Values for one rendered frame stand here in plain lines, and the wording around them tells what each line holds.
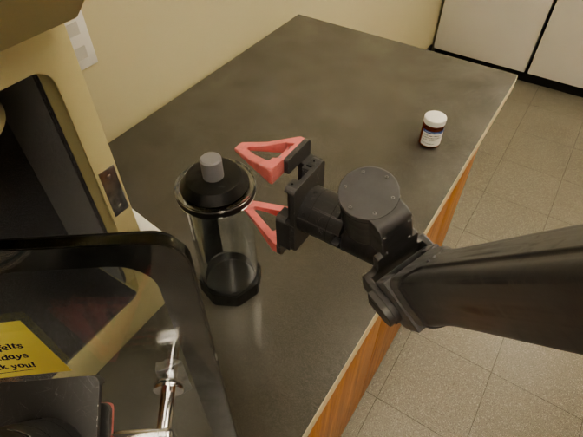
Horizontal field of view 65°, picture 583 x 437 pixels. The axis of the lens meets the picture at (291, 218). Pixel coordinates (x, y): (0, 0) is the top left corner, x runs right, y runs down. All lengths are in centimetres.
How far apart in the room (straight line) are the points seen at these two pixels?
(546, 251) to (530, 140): 269
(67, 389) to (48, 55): 30
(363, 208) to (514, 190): 215
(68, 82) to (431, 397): 154
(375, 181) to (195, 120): 76
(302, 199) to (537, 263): 32
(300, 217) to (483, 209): 192
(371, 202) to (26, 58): 33
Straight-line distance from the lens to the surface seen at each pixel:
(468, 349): 189
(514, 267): 26
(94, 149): 56
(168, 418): 42
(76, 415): 34
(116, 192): 60
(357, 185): 43
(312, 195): 51
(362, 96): 122
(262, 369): 71
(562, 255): 23
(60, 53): 50
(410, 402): 175
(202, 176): 62
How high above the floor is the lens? 159
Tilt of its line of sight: 47 degrees down
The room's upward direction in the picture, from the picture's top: straight up
